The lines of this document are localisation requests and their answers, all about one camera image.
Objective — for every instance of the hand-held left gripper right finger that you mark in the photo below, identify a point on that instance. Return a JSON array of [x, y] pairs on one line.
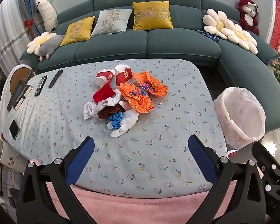
[[201, 161]]

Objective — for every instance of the small yellow embroidered pillow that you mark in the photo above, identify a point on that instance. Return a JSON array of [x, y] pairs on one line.
[[78, 31]]

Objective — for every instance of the slim black remote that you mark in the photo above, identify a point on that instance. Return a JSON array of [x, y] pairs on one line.
[[55, 78]]

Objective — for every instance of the blue patterned cloth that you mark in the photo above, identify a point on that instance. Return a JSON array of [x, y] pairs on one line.
[[208, 35]]

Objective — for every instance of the light blue embroidered pillow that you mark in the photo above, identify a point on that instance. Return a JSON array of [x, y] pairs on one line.
[[110, 23]]

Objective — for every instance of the blue curtain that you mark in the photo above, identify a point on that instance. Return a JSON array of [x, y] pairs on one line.
[[28, 4]]

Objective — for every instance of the dark notebook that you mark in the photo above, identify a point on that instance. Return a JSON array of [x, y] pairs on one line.
[[16, 98]]

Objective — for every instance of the white sheer curtain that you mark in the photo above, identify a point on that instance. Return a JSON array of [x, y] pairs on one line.
[[7, 42]]

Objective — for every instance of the black smartphone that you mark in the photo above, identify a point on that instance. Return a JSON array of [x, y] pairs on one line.
[[14, 129]]

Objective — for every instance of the red curtain bow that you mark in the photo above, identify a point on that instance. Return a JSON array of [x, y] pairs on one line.
[[28, 25]]

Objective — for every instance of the waste bin with white liner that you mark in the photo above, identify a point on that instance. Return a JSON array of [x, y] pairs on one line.
[[242, 116]]

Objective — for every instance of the round white side table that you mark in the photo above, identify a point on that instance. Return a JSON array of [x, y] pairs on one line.
[[16, 78]]

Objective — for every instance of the white flower cushion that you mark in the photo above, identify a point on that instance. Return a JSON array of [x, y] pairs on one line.
[[241, 36], [38, 42], [215, 23]]

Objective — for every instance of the dark red cloth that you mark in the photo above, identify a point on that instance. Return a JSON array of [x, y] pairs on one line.
[[109, 113]]

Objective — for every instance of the red paper cup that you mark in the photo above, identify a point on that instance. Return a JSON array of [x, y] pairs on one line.
[[124, 75], [103, 77]]

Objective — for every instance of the red paper bag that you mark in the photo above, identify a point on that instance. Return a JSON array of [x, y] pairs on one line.
[[102, 94]]

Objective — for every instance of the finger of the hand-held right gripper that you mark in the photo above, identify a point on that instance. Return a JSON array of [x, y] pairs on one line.
[[263, 155]]

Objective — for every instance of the dark green sofa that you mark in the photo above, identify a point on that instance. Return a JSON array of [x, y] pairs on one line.
[[112, 49]]

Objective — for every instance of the red wall decoration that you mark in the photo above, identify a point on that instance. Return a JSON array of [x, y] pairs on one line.
[[278, 23]]

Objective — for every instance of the orange plastic bag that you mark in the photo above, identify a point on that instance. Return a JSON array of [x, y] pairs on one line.
[[154, 85], [136, 99]]

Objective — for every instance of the red plush bear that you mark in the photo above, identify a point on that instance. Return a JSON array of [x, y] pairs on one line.
[[247, 16]]

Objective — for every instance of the black remote with buttons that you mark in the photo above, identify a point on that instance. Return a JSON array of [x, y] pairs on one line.
[[40, 85]]

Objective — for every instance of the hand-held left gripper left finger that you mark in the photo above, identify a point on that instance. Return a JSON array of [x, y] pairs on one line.
[[80, 161]]

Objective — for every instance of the white face-print mug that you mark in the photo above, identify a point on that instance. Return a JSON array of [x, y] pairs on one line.
[[7, 156]]

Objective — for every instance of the grey plush mouse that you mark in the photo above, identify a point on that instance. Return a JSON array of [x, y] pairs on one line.
[[50, 46]]

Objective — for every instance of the white plush animal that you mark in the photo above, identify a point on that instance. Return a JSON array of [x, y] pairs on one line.
[[46, 14]]

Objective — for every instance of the large yellow embroidered pillow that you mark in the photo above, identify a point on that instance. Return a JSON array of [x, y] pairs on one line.
[[151, 16]]

